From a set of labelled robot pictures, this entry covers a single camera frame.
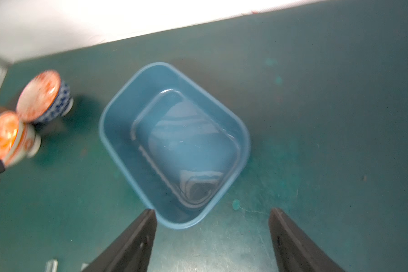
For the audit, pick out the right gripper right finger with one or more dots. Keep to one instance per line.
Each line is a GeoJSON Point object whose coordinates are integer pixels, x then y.
{"type": "Point", "coordinates": [294, 250]}

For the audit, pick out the orange patterned bowl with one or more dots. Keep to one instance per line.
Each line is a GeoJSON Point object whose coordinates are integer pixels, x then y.
{"type": "Point", "coordinates": [18, 140]}

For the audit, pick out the red blue patterned bowl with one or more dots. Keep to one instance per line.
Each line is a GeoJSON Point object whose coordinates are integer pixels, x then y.
{"type": "Point", "coordinates": [45, 98]}

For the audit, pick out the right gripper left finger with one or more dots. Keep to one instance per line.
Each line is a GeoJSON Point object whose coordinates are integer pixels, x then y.
{"type": "Point", "coordinates": [131, 251]}

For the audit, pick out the blue plastic storage box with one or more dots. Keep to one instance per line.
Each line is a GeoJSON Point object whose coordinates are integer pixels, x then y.
{"type": "Point", "coordinates": [179, 148]}

